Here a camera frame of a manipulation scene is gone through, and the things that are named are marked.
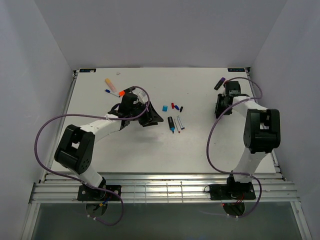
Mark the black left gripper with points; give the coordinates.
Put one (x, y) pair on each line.
(151, 117)

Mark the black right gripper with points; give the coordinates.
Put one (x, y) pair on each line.
(219, 109)

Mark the light blue cap black highlighter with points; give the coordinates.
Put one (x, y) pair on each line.
(171, 124)

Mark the black cap silver pen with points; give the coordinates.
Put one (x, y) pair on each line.
(182, 123)

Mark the purple cap black highlighter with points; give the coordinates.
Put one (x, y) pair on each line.
(219, 83)

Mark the orange cap black highlighter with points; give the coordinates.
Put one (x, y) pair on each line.
(128, 90)

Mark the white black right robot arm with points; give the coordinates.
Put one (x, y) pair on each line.
(262, 131)

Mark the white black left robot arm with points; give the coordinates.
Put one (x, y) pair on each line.
(76, 146)

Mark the right blue corner label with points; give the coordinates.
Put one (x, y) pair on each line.
(236, 70)

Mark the blue corner label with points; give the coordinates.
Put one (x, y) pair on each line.
(236, 70)
(87, 70)

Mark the peach pastel highlighter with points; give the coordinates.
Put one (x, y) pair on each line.
(110, 85)

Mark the small blue cap white marker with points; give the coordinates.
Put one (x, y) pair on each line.
(112, 93)

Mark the left blue corner label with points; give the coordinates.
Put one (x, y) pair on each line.
(87, 70)

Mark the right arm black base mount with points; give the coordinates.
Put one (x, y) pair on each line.
(222, 192)

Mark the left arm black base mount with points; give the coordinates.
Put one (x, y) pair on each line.
(86, 193)

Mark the aluminium frame rail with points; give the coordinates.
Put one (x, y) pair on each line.
(162, 188)

